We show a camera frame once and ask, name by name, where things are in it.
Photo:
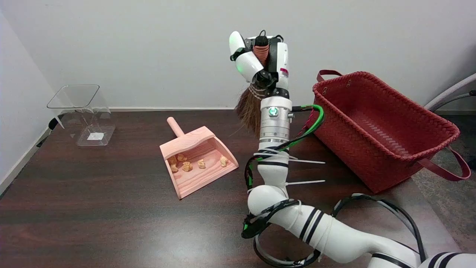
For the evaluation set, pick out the small brown straw broom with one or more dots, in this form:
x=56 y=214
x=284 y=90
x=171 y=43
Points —
x=251 y=109

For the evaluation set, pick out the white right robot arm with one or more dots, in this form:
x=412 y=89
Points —
x=334 y=234

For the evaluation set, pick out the red woven basket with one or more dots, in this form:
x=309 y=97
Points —
x=357 y=156

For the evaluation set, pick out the black chair wheel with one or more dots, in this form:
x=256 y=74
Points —
x=472 y=164

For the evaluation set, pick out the clear plastic container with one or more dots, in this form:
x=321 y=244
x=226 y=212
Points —
x=87 y=119

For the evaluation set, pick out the white zip tie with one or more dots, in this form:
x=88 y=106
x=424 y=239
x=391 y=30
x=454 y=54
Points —
x=308 y=161
x=306 y=182

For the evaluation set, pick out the pink wooden dustpan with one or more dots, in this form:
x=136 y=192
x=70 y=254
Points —
x=200 y=173

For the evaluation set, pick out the crumpled yellow paper scrap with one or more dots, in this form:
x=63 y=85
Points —
x=201 y=163
x=172 y=160
x=223 y=160
x=187 y=166
x=174 y=168
x=181 y=157

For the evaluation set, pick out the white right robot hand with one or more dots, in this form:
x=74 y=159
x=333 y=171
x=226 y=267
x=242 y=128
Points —
x=279 y=59

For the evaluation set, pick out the grey chair frame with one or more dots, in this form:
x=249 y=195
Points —
x=448 y=93

